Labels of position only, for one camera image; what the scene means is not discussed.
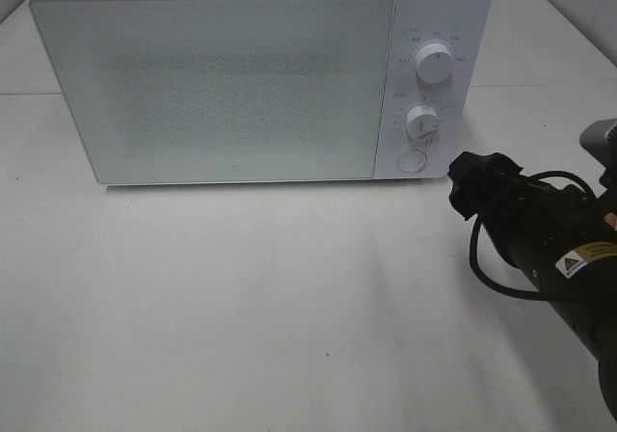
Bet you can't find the white microwave door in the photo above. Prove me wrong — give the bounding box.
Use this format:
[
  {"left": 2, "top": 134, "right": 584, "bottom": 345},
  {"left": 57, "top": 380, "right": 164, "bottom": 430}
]
[{"left": 31, "top": 0, "right": 393, "bottom": 185}]

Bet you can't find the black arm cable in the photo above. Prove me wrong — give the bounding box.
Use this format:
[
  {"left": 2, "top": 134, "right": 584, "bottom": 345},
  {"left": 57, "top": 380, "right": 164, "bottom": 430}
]
[{"left": 468, "top": 170, "right": 599, "bottom": 301}]

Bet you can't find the round white door button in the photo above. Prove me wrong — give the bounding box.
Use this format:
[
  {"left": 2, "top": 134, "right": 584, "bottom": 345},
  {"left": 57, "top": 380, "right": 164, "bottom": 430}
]
[{"left": 397, "top": 149, "right": 427, "bottom": 174}]

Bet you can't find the lower white timer knob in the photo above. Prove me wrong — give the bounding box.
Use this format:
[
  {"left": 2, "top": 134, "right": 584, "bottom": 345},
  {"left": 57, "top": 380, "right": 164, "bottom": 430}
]
[{"left": 405, "top": 105, "right": 441, "bottom": 139}]

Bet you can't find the white microwave oven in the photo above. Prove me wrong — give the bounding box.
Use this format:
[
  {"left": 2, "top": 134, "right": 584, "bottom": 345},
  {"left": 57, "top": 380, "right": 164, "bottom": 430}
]
[{"left": 29, "top": 0, "right": 492, "bottom": 184}]

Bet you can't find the upper white power knob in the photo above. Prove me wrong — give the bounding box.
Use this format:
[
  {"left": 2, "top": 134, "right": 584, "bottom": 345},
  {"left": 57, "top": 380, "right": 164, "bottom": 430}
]
[{"left": 415, "top": 41, "right": 454, "bottom": 84}]

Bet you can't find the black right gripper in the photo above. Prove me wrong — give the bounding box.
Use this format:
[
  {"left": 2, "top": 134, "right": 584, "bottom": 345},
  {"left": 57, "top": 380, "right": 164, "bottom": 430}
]
[{"left": 447, "top": 151, "right": 523, "bottom": 220}]

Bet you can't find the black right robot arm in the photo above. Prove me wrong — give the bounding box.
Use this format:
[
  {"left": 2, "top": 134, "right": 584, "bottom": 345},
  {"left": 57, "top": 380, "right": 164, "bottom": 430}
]
[{"left": 447, "top": 151, "right": 616, "bottom": 413}]

